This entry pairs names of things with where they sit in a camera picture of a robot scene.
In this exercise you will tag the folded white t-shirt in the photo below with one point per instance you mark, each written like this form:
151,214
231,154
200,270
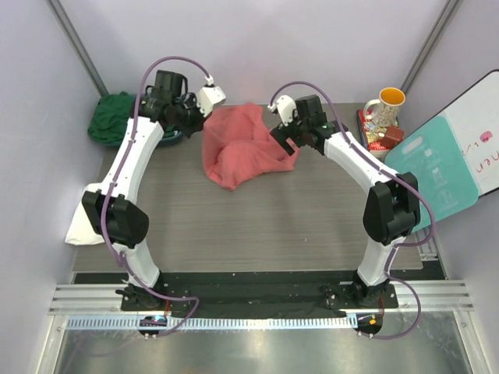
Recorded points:
80,231

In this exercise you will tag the blue plastic bin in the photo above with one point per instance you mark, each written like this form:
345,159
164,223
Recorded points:
171,137

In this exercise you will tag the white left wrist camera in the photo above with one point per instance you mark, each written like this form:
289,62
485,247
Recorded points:
209,97

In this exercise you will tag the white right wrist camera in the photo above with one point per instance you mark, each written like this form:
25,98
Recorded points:
285,108

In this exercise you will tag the aluminium rail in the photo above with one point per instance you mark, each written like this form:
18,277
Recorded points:
98,307

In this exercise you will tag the green t-shirt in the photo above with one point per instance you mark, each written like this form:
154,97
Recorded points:
109,121

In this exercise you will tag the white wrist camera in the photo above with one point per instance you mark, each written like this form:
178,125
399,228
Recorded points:
285,108
209,97

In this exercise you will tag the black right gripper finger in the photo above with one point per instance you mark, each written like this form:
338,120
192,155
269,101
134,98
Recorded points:
280,136
289,147

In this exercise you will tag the teal folding board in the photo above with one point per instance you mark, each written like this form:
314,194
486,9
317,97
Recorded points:
433,155

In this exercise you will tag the whiteboard with black frame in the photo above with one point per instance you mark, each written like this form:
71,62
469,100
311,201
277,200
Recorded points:
472,118

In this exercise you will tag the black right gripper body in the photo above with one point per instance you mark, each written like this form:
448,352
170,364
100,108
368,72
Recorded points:
295,131

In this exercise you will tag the white mug orange inside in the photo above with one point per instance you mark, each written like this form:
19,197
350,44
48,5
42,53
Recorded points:
383,111

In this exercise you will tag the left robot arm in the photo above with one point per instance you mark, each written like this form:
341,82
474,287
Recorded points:
112,209

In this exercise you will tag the pink t-shirt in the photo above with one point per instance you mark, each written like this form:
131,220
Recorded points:
238,146

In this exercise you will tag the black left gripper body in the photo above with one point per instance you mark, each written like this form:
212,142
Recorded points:
189,118

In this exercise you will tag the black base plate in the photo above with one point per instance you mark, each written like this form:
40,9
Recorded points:
253,295

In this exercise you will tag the small brown box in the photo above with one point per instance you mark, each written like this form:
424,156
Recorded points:
392,137

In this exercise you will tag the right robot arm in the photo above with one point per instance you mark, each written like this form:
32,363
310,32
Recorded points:
391,210

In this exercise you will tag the red book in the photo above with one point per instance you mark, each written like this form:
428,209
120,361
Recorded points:
371,135

